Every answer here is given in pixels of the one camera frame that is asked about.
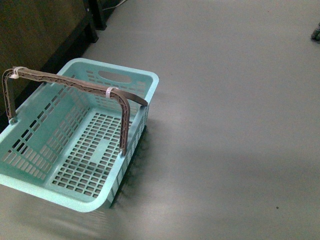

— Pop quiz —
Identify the white zip tie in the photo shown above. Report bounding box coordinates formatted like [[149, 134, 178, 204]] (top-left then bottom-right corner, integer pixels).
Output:
[[9, 66, 26, 79], [105, 86, 114, 99]]

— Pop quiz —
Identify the white zip tie left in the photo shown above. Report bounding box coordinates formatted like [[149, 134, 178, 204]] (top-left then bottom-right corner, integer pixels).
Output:
[[9, 66, 26, 79]]

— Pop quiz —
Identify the brown basket handle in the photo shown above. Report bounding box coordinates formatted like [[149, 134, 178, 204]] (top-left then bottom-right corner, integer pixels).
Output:
[[111, 88, 148, 107], [2, 67, 133, 154]]

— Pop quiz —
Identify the dark object at edge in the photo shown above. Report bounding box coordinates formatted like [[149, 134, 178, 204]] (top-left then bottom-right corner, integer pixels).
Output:
[[310, 23, 320, 42]]

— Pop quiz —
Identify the white cable on floor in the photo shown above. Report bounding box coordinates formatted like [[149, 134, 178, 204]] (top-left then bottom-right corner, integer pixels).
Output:
[[102, 0, 127, 11]]

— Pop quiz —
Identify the light blue plastic basket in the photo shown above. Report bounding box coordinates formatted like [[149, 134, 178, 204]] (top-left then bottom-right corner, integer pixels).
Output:
[[0, 58, 159, 213]]

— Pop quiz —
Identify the white zip tie right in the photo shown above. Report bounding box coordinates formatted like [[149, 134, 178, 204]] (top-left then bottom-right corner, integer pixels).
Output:
[[105, 86, 114, 99]]

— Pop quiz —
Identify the dark wooden cabinet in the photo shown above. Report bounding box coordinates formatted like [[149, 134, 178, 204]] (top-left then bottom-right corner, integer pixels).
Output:
[[0, 0, 110, 133]]

